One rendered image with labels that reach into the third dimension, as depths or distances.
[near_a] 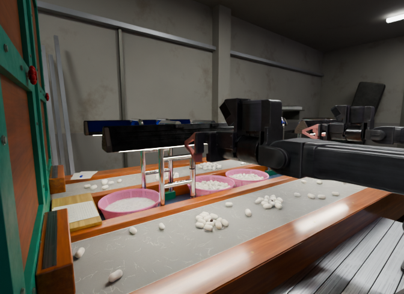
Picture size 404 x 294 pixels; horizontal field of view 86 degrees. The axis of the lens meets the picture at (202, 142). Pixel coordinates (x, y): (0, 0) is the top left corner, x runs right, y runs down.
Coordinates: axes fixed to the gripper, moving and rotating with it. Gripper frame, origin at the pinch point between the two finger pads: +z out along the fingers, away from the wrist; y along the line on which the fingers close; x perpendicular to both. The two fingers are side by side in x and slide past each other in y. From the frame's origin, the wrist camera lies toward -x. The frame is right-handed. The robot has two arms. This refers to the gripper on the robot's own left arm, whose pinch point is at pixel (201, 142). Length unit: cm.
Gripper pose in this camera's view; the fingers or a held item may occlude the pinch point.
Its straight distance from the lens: 57.2
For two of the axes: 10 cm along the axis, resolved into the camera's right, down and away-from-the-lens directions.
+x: 0.1, 9.9, 1.2
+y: -7.8, 0.8, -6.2
